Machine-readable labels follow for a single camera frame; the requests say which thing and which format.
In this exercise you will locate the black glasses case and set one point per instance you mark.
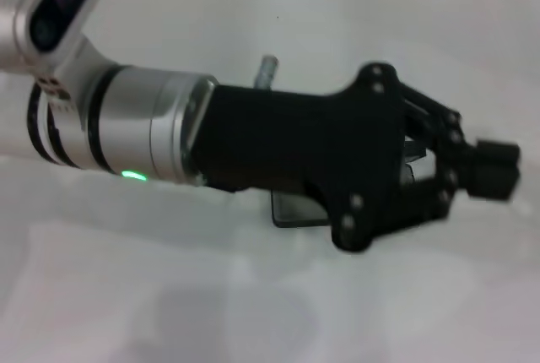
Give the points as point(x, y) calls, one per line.
point(291, 211)

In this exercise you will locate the silver cylindrical wrist connector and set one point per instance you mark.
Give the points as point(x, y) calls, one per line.
point(266, 72)

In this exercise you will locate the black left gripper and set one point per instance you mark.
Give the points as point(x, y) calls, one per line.
point(316, 147)

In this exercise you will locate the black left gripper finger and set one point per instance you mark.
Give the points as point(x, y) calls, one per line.
point(491, 183)
point(493, 155)

